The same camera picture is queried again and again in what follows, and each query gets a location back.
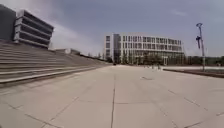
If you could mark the dark building with pale bands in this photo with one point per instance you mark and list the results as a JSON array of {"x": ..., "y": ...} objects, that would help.
[{"x": 33, "y": 31}]

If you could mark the white building with many windows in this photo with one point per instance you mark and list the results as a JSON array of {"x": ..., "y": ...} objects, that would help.
[{"x": 143, "y": 46}]

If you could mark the row of trees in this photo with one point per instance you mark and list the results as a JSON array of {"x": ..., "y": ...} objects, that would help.
[{"x": 213, "y": 60}]

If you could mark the pale concrete slab plaza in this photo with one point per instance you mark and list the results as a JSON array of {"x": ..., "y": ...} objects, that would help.
[{"x": 133, "y": 100}]

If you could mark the wide grey stone steps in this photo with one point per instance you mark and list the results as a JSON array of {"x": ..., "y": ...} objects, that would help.
[{"x": 30, "y": 63}]

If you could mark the dark planted bed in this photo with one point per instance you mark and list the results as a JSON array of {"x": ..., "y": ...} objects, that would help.
[{"x": 206, "y": 72}]

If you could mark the low grey building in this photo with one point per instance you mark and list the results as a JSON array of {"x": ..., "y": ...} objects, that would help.
[{"x": 68, "y": 51}]

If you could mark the tall lamp pole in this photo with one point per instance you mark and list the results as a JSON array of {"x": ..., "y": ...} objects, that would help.
[{"x": 202, "y": 50}]

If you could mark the dark grey building block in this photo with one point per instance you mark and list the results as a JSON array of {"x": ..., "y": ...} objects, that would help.
[{"x": 6, "y": 25}]

